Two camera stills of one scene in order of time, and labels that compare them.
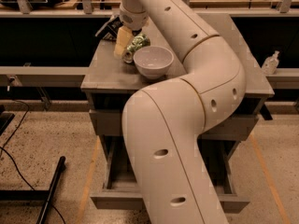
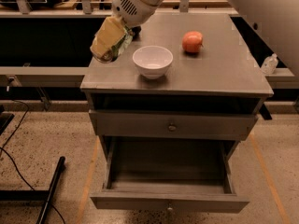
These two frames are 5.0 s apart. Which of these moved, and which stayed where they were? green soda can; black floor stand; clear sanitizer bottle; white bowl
Moved: green soda can
Stayed: black floor stand; white bowl; clear sanitizer bottle
